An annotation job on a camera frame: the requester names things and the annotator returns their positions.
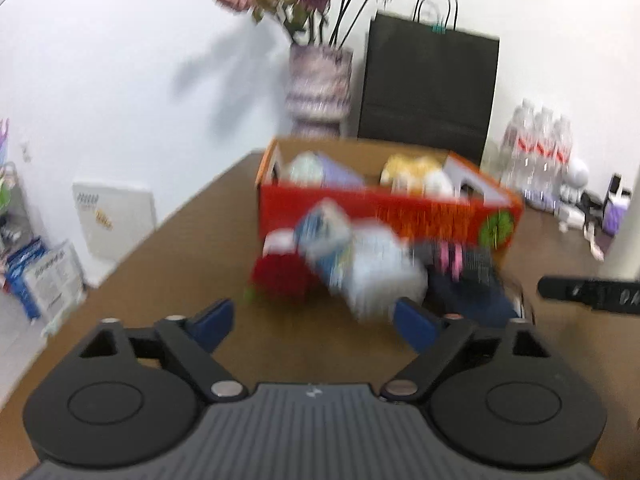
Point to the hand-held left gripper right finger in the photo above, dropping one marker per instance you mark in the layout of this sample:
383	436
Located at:
414	324

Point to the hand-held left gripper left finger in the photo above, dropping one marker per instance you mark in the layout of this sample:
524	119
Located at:
218	318

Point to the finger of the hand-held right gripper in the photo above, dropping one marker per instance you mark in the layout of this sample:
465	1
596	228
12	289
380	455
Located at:
562	288

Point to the white tissue pack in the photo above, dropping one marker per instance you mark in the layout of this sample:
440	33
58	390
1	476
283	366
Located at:
387	272

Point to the dark blue pouch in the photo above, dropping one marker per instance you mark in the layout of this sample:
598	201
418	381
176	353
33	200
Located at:
472	297

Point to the red plush toy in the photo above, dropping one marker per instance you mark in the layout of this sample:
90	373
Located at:
280	275

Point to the black pink-striped item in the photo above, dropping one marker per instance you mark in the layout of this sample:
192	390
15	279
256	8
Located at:
462	259

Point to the red cardboard box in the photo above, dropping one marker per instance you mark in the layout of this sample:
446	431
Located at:
400	210

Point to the white and blue packet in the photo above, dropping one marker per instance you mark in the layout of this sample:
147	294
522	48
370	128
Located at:
324	237

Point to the brown wooden desktop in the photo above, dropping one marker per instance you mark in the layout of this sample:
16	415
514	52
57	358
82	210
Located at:
175	270

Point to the white charger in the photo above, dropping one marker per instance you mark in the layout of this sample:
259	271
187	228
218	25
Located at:
571	217

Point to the purple box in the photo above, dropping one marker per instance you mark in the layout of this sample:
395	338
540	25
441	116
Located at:
616	215

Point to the white robot toy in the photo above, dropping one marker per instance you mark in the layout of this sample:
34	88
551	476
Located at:
575	180

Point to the clear water bottle red label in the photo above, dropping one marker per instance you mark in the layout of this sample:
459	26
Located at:
562	152
542	147
517	142

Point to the yellow and white plush toy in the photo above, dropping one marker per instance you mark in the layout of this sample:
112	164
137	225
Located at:
417	172

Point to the purple packet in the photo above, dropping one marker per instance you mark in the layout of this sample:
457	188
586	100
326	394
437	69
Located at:
342	172

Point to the white printed cardboard box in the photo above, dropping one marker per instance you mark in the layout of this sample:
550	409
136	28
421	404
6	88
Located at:
55	277

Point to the white and green bottle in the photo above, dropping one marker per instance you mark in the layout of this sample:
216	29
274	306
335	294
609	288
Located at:
305	168

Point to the blue cardboard box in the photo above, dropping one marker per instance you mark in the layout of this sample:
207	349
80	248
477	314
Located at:
25	275

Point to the black paper bag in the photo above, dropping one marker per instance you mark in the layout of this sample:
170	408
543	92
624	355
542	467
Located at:
430	90

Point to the pink marbled vase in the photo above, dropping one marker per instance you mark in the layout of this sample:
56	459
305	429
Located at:
320	85

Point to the purple plastic bag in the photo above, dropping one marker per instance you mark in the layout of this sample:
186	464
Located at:
4	135

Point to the white wall box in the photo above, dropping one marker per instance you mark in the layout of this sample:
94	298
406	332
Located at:
114	217

